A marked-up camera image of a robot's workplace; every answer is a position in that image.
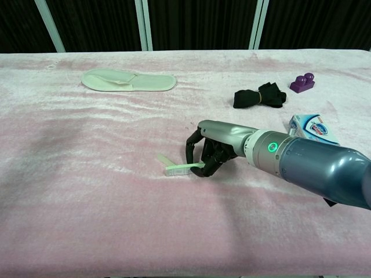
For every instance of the white double frame post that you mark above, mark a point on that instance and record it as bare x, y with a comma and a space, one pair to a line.
258, 26
144, 26

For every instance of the white disposable slipper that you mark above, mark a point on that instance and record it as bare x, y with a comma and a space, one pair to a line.
145, 82

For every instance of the blue white soap box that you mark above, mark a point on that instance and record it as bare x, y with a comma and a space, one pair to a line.
316, 126

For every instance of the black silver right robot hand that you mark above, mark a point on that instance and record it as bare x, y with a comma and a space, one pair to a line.
223, 136

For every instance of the pink plush table cloth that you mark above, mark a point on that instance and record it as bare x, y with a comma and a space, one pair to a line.
87, 208

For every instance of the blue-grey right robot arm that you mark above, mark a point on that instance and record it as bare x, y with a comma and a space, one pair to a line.
319, 166

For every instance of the purple plastic building block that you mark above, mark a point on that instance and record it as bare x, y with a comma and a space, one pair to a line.
301, 85

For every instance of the black sock bundle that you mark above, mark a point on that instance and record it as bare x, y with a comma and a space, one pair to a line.
246, 99

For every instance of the white slanted frame post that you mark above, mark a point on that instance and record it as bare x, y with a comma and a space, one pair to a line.
49, 26

